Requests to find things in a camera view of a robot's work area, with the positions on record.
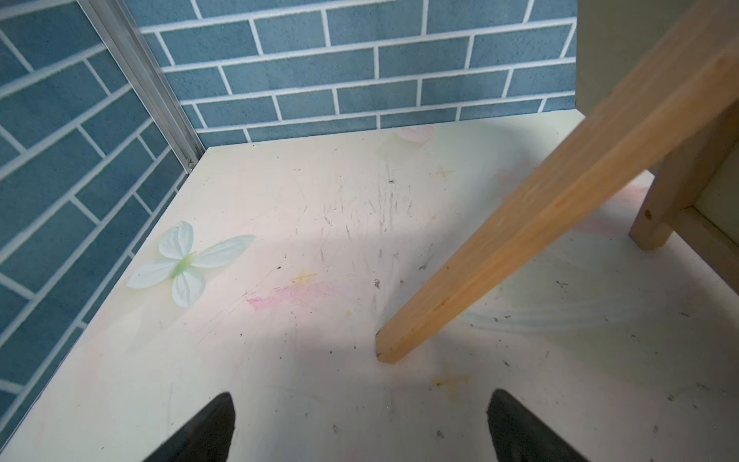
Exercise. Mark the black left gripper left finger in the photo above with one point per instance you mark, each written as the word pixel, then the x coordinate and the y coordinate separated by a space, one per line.
pixel 206 437

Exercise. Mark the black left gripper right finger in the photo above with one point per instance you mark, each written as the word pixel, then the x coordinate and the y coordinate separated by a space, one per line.
pixel 519 435

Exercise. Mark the wooden easel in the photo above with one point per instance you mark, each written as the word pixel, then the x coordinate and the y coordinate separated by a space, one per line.
pixel 686 82

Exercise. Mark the plywood board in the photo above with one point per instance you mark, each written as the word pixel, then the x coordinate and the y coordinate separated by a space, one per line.
pixel 702 173

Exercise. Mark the left aluminium corner post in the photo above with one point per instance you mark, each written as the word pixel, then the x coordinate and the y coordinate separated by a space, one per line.
pixel 118 31

